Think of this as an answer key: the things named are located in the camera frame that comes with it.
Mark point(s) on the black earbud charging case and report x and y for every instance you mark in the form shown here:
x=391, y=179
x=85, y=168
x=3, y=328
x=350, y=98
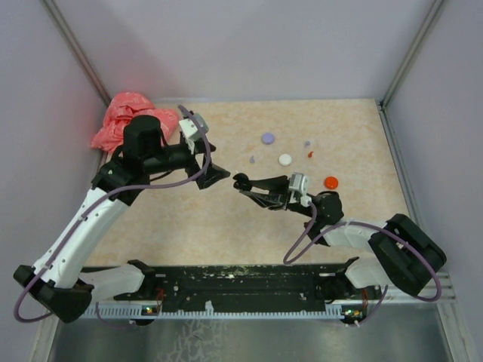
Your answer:
x=242, y=182

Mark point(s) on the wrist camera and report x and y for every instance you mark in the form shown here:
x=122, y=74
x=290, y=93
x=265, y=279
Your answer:
x=192, y=125
x=298, y=183

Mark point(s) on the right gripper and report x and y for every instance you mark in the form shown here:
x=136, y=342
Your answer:
x=279, y=195

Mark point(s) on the white earbud charging case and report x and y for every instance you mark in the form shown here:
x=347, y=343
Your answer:
x=285, y=160

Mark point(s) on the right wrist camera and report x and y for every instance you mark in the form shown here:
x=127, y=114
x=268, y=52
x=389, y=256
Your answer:
x=298, y=183

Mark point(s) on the purple earbud charging case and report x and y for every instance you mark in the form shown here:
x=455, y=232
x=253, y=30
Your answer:
x=267, y=138

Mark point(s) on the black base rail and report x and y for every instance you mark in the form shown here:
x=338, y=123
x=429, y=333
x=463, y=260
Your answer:
x=245, y=288

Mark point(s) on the pink crumpled cloth bag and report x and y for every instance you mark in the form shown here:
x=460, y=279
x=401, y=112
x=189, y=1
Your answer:
x=119, y=114

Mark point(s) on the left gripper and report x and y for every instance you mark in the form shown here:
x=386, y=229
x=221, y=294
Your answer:
x=213, y=173

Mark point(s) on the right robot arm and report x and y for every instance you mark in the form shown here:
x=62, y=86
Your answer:
x=401, y=254

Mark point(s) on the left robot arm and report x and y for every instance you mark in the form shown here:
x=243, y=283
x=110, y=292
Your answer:
x=57, y=279

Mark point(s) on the orange earbud charging case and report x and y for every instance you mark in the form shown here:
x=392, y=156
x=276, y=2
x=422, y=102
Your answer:
x=331, y=182

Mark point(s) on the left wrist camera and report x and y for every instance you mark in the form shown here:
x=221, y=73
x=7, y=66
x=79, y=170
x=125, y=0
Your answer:
x=192, y=125

